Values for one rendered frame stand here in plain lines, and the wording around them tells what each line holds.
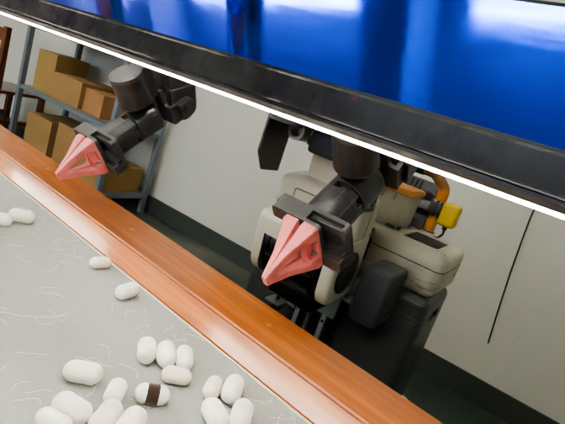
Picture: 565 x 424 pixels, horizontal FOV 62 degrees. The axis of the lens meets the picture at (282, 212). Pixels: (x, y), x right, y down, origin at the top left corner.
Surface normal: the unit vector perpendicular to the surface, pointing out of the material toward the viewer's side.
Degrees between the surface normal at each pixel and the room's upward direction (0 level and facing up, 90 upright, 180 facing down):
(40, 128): 90
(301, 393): 45
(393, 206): 92
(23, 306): 0
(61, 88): 90
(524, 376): 90
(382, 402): 0
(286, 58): 58
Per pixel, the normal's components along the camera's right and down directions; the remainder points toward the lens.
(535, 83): -0.33, -0.50
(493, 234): -0.53, 0.03
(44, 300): 0.31, -0.92
